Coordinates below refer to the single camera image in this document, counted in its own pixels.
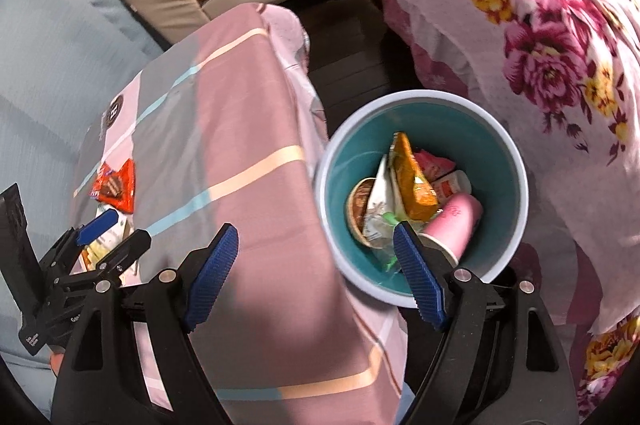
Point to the teal white trash bin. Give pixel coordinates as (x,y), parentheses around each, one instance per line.
(436,160)

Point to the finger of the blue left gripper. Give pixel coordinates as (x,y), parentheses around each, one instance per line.
(89,233)
(126,253)

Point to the pink grey striped pillow cloth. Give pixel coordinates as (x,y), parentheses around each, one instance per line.
(225,127)

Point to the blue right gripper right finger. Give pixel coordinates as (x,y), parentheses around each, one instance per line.
(426,290)

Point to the light blue curtain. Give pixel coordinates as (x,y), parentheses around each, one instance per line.
(62,61)

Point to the pink paper cup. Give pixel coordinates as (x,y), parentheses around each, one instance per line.
(451,230)

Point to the person left hand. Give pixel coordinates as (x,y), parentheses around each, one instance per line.
(56,360)

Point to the orange snack wrapper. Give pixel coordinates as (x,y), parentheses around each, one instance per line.
(116,187)

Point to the orange cake wrapper bag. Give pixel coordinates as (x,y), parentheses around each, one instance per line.
(415,198)

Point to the pink floral bed quilt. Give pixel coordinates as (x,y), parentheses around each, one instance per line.
(563,77)

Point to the white paper tissue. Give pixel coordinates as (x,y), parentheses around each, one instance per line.
(380,220)

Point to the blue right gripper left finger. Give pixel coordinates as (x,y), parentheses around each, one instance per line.
(209,269)

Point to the brown round paper lid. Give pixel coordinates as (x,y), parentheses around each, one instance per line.
(356,208)

